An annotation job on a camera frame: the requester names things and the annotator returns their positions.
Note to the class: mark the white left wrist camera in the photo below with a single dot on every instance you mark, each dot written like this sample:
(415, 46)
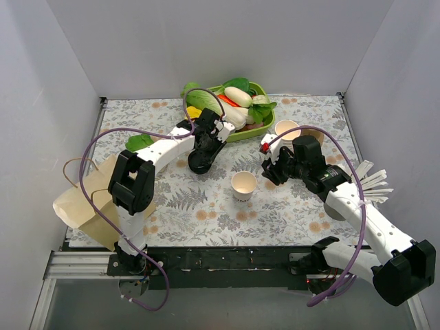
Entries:
(223, 130)

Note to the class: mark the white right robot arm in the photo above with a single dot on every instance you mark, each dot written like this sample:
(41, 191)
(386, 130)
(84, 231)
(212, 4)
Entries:
(398, 267)

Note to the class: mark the white paper coffee cup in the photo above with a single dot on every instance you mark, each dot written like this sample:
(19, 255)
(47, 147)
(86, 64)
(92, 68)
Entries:
(244, 184)

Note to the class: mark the grey cylindrical holder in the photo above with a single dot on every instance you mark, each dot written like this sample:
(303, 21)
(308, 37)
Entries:
(333, 208)

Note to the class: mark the small green lettuce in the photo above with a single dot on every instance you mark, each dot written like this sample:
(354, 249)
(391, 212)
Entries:
(138, 142)

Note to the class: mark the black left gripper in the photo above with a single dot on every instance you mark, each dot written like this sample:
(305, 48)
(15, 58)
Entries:
(209, 121)

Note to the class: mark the green napa cabbage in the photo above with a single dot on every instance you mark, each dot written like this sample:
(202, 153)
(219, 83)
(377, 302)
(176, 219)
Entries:
(202, 99)

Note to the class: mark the green plastic tray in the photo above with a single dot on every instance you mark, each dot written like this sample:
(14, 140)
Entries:
(249, 130)

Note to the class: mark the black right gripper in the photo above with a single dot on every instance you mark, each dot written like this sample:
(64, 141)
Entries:
(277, 165)

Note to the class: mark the black base bar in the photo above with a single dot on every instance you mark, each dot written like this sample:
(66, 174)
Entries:
(229, 267)

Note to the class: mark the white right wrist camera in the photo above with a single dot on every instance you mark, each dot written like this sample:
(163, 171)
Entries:
(270, 147)

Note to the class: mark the aluminium frame rail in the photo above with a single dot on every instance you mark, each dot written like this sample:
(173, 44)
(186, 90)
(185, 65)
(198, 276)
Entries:
(80, 265)

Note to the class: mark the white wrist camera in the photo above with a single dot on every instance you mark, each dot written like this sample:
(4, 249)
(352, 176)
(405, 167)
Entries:
(270, 147)
(223, 130)

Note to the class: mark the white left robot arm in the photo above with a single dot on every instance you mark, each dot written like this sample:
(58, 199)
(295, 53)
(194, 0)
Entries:
(132, 182)

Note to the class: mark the floral table mat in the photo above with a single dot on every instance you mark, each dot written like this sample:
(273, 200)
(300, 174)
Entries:
(200, 210)

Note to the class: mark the brown pulp cup carrier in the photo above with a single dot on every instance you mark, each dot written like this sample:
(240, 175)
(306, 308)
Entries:
(314, 134)

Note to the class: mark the orange carrot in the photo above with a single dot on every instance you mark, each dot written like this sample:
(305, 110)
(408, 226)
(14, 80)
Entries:
(227, 100)

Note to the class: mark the black plastic cup lid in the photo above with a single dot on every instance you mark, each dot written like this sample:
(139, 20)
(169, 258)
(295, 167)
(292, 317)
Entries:
(199, 162)

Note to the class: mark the brown paper takeout bag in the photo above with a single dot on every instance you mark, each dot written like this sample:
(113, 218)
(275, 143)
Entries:
(77, 213)

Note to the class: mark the white radish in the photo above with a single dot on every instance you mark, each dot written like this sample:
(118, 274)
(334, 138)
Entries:
(238, 96)

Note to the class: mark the green bok choy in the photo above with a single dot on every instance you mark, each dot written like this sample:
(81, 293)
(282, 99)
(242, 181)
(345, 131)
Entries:
(261, 105)

